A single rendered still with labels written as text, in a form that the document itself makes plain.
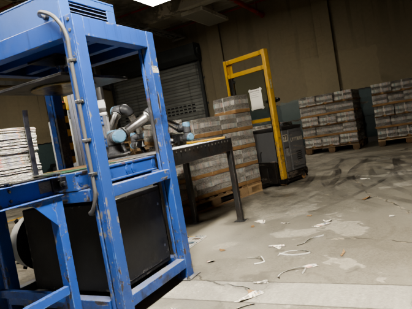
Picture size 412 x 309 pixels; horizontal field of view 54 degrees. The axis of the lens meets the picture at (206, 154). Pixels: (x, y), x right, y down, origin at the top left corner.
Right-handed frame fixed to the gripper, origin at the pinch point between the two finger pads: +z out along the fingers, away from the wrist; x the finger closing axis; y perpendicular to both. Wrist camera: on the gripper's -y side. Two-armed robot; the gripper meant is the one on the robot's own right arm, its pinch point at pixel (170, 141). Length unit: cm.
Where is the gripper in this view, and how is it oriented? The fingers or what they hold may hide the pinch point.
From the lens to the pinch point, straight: 434.0
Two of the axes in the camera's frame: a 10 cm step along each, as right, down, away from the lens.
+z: -6.7, 0.7, 7.4
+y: -1.5, -9.9, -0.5
